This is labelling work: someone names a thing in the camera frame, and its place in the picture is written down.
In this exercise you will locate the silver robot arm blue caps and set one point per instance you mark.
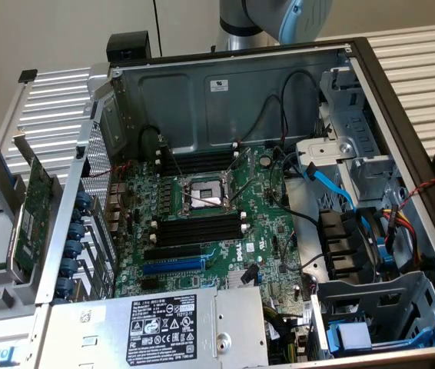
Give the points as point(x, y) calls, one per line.
point(240, 23)

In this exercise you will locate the metal CPU socket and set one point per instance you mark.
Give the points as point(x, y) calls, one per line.
point(206, 192)

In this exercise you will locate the metal socket cover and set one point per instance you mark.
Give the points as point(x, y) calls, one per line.
point(245, 154)

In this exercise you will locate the green Dell motherboard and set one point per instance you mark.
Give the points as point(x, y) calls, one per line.
point(256, 207)

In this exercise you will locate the silver coin cell battery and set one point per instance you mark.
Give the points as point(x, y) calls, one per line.
point(266, 160)

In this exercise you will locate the long black expansion slot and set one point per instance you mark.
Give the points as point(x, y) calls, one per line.
point(171, 253)

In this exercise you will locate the blue expansion slot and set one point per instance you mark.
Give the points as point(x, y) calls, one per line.
point(171, 266)

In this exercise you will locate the silver chipset heatsink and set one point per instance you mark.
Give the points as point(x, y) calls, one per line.
point(234, 280)

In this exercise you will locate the metal rear port stack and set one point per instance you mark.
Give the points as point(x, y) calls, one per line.
point(115, 203)

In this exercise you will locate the short black expansion slot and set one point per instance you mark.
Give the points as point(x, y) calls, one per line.
point(150, 283)

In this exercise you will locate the open grey PC case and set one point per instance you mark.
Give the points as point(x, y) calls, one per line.
point(256, 69)

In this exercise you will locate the black fan shroud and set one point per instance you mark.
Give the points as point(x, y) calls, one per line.
point(336, 238)

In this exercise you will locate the blue slot retention clip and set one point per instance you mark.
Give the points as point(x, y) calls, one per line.
point(74, 248)
point(70, 266)
point(64, 286)
point(77, 216)
point(84, 200)
point(76, 231)

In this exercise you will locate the grey metal drive cage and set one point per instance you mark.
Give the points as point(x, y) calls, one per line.
point(356, 127)

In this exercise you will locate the black box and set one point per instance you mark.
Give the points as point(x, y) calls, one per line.
point(129, 44)

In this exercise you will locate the green graphics card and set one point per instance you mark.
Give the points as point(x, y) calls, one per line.
point(35, 215)

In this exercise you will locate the blue plastic latch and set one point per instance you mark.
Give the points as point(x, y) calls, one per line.
point(388, 257)

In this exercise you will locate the silver power supply unit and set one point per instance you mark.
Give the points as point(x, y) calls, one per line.
point(98, 338)

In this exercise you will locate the grey metal disk bay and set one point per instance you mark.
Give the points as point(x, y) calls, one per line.
point(394, 292)

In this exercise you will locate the blue plastic disk carrier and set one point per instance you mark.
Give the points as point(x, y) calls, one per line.
point(429, 338)

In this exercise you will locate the blue push button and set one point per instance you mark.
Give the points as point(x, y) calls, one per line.
point(6, 356)

